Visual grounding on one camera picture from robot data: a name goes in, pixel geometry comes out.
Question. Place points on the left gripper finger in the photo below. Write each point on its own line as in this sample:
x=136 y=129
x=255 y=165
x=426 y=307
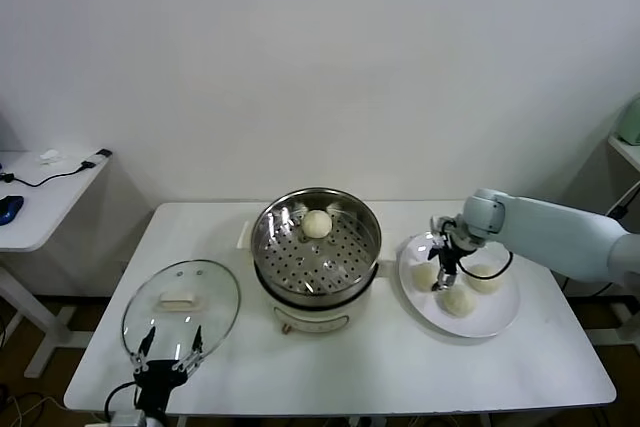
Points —
x=196 y=344
x=144 y=347

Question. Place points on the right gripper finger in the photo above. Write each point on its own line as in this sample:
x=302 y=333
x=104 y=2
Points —
x=434 y=249
x=446 y=278

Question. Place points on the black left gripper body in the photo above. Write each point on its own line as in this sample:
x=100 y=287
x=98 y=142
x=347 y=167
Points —
x=157 y=379

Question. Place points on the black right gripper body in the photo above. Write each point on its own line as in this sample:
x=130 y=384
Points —
x=450 y=257

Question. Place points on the white steamed baozi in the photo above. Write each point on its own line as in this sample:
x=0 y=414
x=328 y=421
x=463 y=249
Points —
x=456 y=303
x=316 y=224
x=422 y=278
x=484 y=281

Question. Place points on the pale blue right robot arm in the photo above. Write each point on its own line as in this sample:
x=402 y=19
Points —
x=550 y=232

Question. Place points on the stainless steel steamer basket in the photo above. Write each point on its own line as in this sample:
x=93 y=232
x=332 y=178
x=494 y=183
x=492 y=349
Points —
x=345 y=257

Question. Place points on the white round plate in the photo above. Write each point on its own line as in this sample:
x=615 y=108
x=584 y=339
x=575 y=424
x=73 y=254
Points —
x=490 y=317

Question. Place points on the white side desk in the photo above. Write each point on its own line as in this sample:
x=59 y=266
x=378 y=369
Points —
x=50 y=207

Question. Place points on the blue computer mouse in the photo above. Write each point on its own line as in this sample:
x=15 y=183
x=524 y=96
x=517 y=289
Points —
x=10 y=209

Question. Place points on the small black adapter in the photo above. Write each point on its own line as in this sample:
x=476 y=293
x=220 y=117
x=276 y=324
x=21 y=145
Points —
x=103 y=153

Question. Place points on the white crumpled tissue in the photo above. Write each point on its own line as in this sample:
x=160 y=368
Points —
x=49 y=157

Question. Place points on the pale green appliance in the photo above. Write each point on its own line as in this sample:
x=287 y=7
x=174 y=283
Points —
x=631 y=122

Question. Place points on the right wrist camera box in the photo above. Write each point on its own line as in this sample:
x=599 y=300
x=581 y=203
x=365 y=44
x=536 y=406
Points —
x=440 y=223

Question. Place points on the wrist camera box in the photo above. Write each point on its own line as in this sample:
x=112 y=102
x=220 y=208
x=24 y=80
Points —
x=440 y=223
x=127 y=420

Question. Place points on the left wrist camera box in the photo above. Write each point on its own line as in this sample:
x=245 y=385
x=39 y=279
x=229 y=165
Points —
x=127 y=420

